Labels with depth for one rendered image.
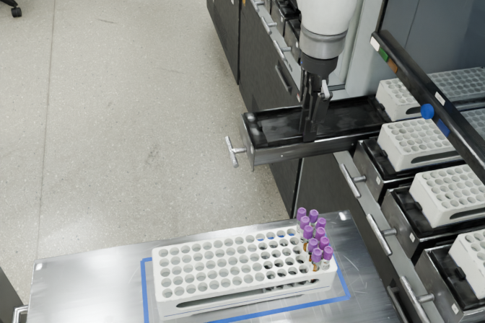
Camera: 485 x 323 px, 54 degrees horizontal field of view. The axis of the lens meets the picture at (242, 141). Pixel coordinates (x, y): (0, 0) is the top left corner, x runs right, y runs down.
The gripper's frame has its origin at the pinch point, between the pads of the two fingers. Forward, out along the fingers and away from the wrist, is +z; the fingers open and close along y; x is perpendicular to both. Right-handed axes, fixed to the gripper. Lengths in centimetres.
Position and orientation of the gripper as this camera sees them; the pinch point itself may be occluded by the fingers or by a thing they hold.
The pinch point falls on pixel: (308, 124)
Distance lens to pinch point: 110.5
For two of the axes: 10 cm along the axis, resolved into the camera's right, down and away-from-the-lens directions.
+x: -9.7, 1.5, -1.9
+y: -2.4, -6.8, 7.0
